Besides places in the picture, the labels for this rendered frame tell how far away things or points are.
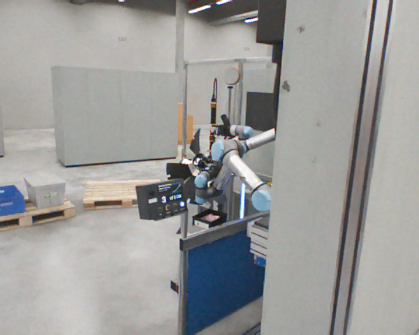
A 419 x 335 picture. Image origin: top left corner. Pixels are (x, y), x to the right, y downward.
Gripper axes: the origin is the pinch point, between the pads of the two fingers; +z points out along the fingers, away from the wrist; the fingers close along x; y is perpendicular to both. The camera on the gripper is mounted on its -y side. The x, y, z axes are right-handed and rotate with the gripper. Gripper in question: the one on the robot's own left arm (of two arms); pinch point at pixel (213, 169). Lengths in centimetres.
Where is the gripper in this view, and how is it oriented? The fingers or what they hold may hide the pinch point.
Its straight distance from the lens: 260.7
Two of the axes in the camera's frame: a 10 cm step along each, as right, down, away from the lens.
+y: -9.8, 0.3, 2.0
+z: 1.9, -2.1, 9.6
